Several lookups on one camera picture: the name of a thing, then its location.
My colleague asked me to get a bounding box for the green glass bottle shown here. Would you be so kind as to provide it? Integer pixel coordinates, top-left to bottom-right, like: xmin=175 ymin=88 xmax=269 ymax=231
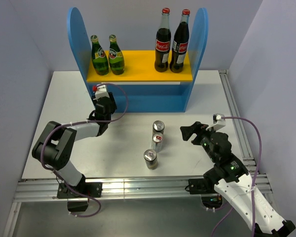
xmin=90 ymin=35 xmax=109 ymax=76
xmin=109 ymin=35 xmax=125 ymax=75

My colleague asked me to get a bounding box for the blue and yellow wooden shelf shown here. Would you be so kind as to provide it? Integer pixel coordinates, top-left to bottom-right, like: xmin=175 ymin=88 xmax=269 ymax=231
xmin=67 ymin=7 xmax=208 ymax=113

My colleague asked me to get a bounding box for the silver can red logo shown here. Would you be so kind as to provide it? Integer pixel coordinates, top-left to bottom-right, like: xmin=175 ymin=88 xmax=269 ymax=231
xmin=151 ymin=132 xmax=163 ymax=153

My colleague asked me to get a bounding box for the rear dark beverage can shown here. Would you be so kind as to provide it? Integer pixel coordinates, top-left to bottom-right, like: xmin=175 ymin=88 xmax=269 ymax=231
xmin=152 ymin=120 xmax=165 ymax=134

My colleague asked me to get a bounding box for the cola glass bottle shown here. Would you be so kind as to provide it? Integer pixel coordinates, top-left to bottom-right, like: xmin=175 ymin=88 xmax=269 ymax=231
xmin=154 ymin=7 xmax=171 ymax=72
xmin=170 ymin=9 xmax=190 ymax=73

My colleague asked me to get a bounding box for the left cola glass bottle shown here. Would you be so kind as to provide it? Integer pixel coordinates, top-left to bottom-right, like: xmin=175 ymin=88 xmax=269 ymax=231
xmin=154 ymin=7 xmax=171 ymax=72

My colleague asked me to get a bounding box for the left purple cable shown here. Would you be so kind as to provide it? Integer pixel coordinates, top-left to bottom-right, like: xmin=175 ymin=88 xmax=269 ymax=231
xmin=39 ymin=82 xmax=129 ymax=218

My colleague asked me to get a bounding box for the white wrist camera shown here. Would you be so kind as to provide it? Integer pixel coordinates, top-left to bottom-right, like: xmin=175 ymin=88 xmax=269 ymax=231
xmin=206 ymin=114 xmax=226 ymax=132
xmin=92 ymin=84 xmax=109 ymax=100

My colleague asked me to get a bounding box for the right cola glass bottle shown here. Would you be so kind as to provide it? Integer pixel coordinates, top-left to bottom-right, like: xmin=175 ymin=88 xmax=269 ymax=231
xmin=170 ymin=9 xmax=190 ymax=73

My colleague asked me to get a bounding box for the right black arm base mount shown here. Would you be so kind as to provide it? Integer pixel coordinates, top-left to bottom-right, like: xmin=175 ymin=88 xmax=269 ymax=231
xmin=185 ymin=177 xmax=224 ymax=210

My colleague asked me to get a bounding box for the front aluminium rail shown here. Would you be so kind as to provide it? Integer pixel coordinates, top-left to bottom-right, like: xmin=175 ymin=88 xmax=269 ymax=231
xmin=2 ymin=174 xmax=273 ymax=237

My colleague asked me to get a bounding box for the dark gold beverage can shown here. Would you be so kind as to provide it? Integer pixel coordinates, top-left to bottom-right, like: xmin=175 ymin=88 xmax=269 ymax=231
xmin=143 ymin=149 xmax=158 ymax=170

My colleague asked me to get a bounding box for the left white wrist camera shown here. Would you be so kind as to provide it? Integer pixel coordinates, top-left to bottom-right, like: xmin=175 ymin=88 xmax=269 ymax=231
xmin=92 ymin=84 xmax=109 ymax=100

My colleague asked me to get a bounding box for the green glass bottle front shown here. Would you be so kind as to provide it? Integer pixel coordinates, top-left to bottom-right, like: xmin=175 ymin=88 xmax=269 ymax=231
xmin=109 ymin=35 xmax=125 ymax=75

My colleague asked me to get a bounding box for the right side aluminium rail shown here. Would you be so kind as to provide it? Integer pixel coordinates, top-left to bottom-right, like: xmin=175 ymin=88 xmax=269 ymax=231
xmin=219 ymin=70 xmax=256 ymax=174

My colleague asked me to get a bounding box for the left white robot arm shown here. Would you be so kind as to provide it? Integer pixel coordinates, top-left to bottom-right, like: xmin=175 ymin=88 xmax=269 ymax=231
xmin=32 ymin=92 xmax=117 ymax=197

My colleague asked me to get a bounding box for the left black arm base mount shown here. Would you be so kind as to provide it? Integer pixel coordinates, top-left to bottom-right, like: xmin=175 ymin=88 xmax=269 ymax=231
xmin=56 ymin=182 xmax=103 ymax=214

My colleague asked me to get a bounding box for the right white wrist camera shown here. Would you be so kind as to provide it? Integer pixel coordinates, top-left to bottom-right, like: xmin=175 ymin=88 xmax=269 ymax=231
xmin=206 ymin=114 xmax=226 ymax=132

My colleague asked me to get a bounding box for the aluminium rail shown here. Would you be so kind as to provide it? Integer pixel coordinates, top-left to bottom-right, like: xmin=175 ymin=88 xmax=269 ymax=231
xmin=2 ymin=174 xmax=273 ymax=237
xmin=219 ymin=70 xmax=256 ymax=174

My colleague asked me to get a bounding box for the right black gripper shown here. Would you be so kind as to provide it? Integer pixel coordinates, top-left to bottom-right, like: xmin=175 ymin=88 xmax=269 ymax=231
xmin=180 ymin=120 xmax=219 ymax=162

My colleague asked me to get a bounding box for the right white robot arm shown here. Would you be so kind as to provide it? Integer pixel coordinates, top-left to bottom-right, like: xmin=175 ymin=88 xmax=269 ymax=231
xmin=180 ymin=121 xmax=296 ymax=237

